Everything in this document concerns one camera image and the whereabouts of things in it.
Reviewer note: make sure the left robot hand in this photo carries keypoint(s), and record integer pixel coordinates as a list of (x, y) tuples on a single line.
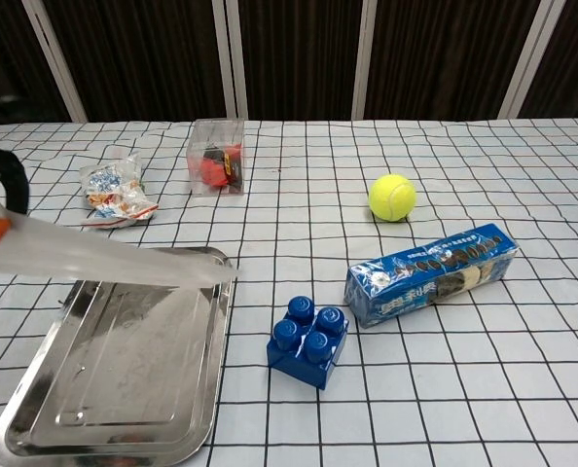
[(14, 175)]

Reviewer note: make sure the white paper sheet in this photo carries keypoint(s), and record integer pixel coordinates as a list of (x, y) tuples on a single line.
[(99, 258)]

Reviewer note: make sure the silver metal tray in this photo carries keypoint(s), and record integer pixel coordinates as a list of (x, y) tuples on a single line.
[(123, 370)]

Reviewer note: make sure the crumpled snack bag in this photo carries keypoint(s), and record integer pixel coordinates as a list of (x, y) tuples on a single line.
[(114, 194)]

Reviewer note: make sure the clear plastic box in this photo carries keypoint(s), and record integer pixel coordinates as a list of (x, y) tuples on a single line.
[(218, 165)]

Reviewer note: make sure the blue building block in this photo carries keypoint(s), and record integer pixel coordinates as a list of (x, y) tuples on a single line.
[(306, 355)]

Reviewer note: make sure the yellow tennis ball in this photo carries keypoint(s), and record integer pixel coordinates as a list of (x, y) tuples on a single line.
[(392, 197)]

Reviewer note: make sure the blue cookie box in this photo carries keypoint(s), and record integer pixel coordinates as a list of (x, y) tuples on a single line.
[(415, 282)]

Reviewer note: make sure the checkered tablecloth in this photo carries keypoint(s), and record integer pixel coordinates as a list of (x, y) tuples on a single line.
[(464, 389)]

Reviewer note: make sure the white frame post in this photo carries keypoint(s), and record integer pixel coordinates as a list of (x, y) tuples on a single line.
[(58, 63), (230, 58), (530, 63), (364, 63)]

